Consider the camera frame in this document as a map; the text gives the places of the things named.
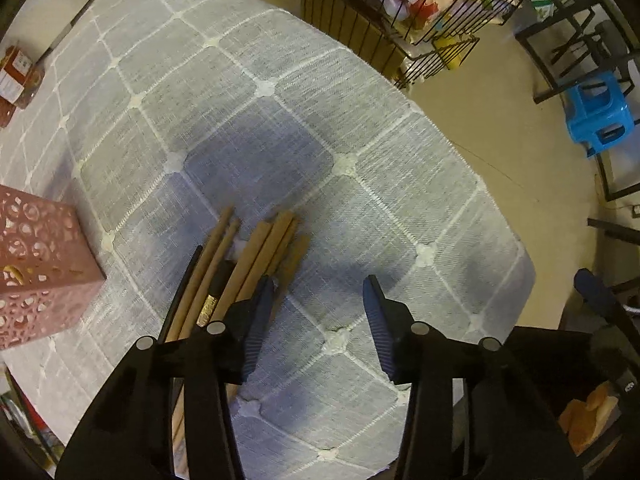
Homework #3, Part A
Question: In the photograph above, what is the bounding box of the pink perforated utensil holder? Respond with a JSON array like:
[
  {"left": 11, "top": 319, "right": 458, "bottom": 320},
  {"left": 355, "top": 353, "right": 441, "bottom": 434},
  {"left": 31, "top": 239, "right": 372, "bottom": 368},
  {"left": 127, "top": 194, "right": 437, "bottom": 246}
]
[{"left": 0, "top": 185, "right": 105, "bottom": 350}]

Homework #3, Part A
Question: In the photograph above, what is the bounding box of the blue plastic stool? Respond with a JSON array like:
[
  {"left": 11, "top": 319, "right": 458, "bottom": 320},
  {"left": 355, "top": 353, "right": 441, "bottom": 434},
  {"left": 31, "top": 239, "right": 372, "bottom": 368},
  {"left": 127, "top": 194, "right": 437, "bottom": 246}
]
[{"left": 565, "top": 72, "right": 636, "bottom": 158}]

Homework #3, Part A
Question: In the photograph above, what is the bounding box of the grey checked tablecloth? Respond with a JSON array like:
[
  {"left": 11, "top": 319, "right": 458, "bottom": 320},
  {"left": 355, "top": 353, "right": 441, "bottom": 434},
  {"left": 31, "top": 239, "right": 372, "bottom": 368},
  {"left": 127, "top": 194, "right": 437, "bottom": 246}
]
[{"left": 1, "top": 0, "right": 535, "bottom": 479}]

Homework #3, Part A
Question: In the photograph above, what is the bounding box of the black chair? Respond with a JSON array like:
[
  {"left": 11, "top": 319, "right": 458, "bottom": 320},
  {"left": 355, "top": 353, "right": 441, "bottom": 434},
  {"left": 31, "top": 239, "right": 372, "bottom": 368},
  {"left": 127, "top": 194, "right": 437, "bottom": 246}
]
[{"left": 515, "top": 0, "right": 639, "bottom": 104}]

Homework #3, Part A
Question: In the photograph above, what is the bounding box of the wooden chopstick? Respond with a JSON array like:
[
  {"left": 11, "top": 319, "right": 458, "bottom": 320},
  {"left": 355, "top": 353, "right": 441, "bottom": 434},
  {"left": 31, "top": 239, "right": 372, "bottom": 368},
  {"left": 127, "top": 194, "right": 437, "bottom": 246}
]
[
  {"left": 166, "top": 206, "right": 233, "bottom": 342},
  {"left": 276, "top": 233, "right": 310, "bottom": 295},
  {"left": 209, "top": 221, "right": 272, "bottom": 322},
  {"left": 179, "top": 218, "right": 241, "bottom": 339},
  {"left": 236, "top": 210, "right": 294, "bottom": 301}
]

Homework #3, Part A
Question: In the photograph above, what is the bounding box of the black chopstick gold band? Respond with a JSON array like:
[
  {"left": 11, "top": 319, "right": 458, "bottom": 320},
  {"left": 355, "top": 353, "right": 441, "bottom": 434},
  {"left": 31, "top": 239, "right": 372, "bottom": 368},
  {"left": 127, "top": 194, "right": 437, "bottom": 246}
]
[{"left": 157, "top": 245, "right": 203, "bottom": 344}]

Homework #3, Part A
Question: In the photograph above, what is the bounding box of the black wire storage rack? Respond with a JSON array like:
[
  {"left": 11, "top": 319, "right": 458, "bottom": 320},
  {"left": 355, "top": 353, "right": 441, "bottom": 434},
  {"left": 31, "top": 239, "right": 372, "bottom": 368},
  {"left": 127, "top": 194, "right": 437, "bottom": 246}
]
[{"left": 302, "top": 0, "right": 523, "bottom": 89}]

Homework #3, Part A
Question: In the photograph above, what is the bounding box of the white electric pot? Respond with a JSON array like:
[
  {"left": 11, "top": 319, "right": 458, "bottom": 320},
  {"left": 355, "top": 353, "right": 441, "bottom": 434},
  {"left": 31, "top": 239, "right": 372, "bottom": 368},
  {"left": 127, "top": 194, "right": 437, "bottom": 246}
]
[{"left": 1, "top": 0, "right": 89, "bottom": 61}]

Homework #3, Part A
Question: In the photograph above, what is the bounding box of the labelled red spice jar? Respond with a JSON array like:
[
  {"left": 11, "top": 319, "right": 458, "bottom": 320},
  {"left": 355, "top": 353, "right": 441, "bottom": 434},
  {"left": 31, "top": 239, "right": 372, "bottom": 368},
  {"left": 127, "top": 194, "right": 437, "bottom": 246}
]
[{"left": 0, "top": 44, "right": 44, "bottom": 110}]

